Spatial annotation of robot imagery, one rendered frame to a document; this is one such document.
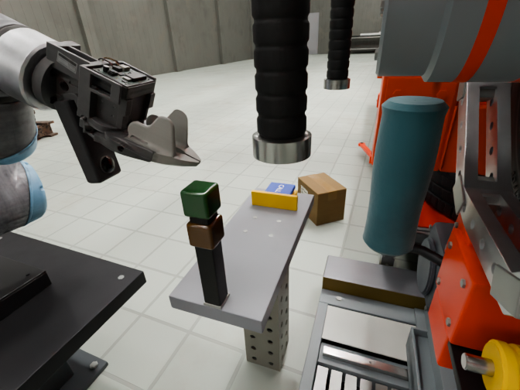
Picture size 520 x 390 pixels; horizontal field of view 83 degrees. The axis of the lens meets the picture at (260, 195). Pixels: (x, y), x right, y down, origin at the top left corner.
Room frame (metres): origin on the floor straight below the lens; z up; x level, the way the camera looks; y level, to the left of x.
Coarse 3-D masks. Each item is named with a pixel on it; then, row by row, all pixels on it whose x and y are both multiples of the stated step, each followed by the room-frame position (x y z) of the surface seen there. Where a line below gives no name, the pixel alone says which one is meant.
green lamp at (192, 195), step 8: (192, 184) 0.36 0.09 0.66; (200, 184) 0.35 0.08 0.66; (208, 184) 0.35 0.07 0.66; (216, 184) 0.35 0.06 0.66; (184, 192) 0.34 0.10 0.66; (192, 192) 0.33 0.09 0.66; (200, 192) 0.33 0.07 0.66; (208, 192) 0.33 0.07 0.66; (216, 192) 0.35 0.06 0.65; (184, 200) 0.33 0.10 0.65; (192, 200) 0.33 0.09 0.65; (200, 200) 0.33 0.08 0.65; (208, 200) 0.33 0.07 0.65; (216, 200) 0.35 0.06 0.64; (184, 208) 0.34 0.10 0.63; (192, 208) 0.33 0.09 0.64; (200, 208) 0.33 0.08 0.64; (208, 208) 0.33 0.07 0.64; (216, 208) 0.34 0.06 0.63; (192, 216) 0.33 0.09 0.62; (200, 216) 0.33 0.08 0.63; (208, 216) 0.33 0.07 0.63
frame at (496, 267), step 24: (480, 96) 0.49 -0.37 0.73; (504, 96) 0.47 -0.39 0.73; (504, 120) 0.44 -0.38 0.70; (504, 144) 0.42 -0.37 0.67; (456, 168) 0.44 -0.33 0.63; (504, 168) 0.39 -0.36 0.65; (456, 192) 0.40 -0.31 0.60; (480, 192) 0.37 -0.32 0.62; (504, 192) 0.36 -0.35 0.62; (480, 216) 0.31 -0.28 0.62; (504, 216) 0.33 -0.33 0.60; (480, 240) 0.28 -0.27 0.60; (504, 240) 0.26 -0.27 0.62; (504, 264) 0.22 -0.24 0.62; (504, 288) 0.20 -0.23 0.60; (504, 312) 0.19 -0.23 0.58
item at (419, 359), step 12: (420, 336) 0.48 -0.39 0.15; (408, 348) 0.47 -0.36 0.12; (420, 348) 0.45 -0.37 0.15; (408, 360) 0.45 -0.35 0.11; (420, 360) 0.42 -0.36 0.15; (408, 372) 0.42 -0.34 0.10; (420, 372) 0.39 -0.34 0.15; (432, 372) 0.39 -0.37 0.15; (420, 384) 0.37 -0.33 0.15; (432, 384) 0.37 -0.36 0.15
